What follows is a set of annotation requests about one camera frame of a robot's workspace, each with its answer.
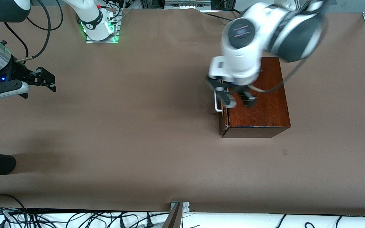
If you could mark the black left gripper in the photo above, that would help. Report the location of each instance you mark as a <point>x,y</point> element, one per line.
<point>240,89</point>

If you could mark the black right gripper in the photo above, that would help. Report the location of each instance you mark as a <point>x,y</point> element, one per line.
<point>15,73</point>

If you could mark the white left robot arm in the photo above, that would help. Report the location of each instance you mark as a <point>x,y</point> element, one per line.
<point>242,47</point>

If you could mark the dark red wooden cabinet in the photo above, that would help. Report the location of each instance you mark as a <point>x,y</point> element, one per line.
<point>265,110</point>

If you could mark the metal equipment box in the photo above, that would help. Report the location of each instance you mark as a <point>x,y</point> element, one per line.
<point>187,3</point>

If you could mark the aluminium corner bracket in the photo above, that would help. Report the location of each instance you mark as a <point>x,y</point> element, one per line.
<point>185,205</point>

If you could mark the grey metal post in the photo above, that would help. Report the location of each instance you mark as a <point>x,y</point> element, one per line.
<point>173,220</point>

